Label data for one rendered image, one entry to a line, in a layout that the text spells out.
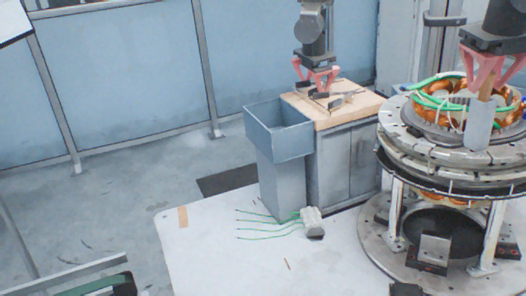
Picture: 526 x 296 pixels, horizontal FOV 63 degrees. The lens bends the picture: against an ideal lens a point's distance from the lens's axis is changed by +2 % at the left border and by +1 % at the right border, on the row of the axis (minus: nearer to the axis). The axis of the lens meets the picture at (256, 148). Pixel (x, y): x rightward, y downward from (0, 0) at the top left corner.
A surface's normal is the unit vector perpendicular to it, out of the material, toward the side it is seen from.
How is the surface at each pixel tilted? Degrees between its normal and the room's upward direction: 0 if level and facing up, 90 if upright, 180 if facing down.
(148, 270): 0
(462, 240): 0
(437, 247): 90
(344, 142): 90
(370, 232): 0
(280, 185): 90
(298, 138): 90
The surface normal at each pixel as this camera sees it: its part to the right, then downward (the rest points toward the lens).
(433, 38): -0.27, 0.50
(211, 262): -0.09, -0.86
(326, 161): 0.40, 0.43
